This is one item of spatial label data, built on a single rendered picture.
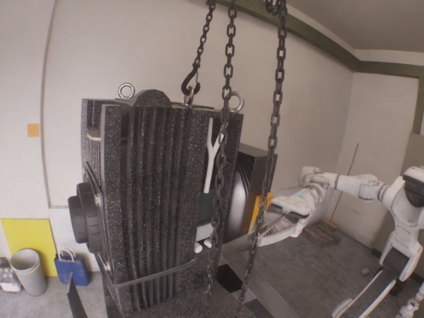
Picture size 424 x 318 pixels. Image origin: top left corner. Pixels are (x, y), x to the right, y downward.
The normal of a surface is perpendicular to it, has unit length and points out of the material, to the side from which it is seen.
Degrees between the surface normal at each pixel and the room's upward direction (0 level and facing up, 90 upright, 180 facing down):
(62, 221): 90
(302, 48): 90
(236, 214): 90
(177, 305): 0
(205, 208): 90
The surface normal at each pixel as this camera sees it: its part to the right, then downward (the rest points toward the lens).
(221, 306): 0.12, -0.96
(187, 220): 0.63, 0.28
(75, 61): 0.45, 0.29
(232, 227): -0.77, 0.07
